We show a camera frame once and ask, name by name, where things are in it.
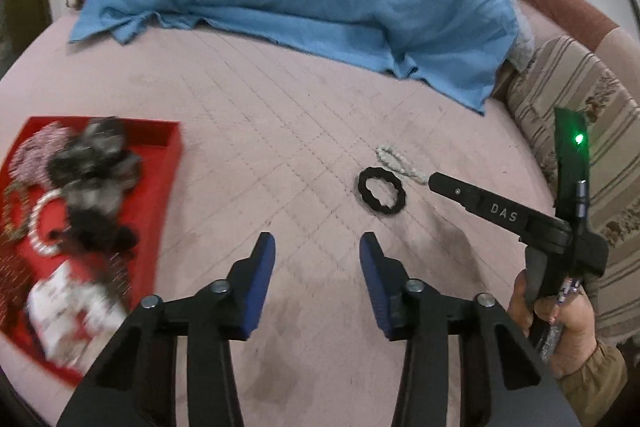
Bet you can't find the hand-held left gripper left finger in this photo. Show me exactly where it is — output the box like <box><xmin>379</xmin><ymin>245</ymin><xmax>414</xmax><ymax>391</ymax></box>
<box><xmin>56</xmin><ymin>232</ymin><xmax>277</xmax><ymax>427</ymax></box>

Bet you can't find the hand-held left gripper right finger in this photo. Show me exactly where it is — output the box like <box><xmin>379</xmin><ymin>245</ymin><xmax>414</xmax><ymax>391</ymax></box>
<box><xmin>359</xmin><ymin>232</ymin><xmax>586</xmax><ymax>427</ymax></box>

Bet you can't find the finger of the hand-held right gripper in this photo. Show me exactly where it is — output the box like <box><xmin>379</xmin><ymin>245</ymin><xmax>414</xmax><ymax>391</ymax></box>
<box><xmin>427</xmin><ymin>172</ymin><xmax>573</xmax><ymax>251</ymax></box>

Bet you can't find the black wavy hair tie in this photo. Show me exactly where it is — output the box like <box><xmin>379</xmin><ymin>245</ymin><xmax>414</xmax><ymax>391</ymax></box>
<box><xmin>357</xmin><ymin>167</ymin><xmax>405</xmax><ymax>210</ymax></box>

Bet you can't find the pale bead bracelet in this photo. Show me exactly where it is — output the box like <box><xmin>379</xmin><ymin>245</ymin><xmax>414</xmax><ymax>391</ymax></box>
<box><xmin>376</xmin><ymin>146</ymin><xmax>431</xmax><ymax>186</ymax></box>

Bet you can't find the red box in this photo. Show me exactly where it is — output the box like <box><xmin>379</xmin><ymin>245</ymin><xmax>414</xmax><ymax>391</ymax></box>
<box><xmin>0</xmin><ymin>116</ymin><xmax>186</xmax><ymax>390</ymax></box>

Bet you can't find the black mesh scrunchie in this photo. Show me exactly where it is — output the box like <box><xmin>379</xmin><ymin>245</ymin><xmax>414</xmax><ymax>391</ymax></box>
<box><xmin>49</xmin><ymin>202</ymin><xmax>141</xmax><ymax>259</ymax></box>

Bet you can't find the white cherry print scrunchie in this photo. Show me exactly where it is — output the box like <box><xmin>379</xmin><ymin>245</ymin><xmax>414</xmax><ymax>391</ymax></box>
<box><xmin>25</xmin><ymin>264</ymin><xmax>129</xmax><ymax>365</ymax></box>

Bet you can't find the grey olive scrunchie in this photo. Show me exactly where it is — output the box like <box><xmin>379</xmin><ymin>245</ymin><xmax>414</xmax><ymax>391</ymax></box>
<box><xmin>47</xmin><ymin>117</ymin><xmax>144</xmax><ymax>208</ymax></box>

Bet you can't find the person's right forearm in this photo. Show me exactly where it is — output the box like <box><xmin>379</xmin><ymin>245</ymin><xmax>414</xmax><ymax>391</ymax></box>
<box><xmin>555</xmin><ymin>339</ymin><xmax>629</xmax><ymax>427</ymax></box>

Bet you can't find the person's right hand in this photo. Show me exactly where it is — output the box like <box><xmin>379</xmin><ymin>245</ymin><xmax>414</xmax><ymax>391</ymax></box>
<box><xmin>507</xmin><ymin>269</ymin><xmax>599</xmax><ymax>379</ymax></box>

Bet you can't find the striped floral cushion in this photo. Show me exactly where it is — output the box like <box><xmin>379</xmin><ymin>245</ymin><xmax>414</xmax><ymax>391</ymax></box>
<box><xmin>505</xmin><ymin>34</ymin><xmax>640</xmax><ymax>344</ymax></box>

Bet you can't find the reddish brown sofa back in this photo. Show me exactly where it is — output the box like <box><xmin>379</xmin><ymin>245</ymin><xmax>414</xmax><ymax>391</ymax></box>
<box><xmin>520</xmin><ymin>0</ymin><xmax>621</xmax><ymax>54</ymax></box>

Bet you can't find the white pearl bracelet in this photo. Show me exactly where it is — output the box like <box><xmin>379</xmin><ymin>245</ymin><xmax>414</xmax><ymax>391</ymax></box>
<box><xmin>27</xmin><ymin>189</ymin><xmax>68</xmax><ymax>258</ymax></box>

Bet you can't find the pink beaded necklace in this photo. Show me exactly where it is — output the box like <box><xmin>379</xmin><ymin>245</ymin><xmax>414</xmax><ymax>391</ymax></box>
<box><xmin>6</xmin><ymin>122</ymin><xmax>71</xmax><ymax>188</ymax></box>

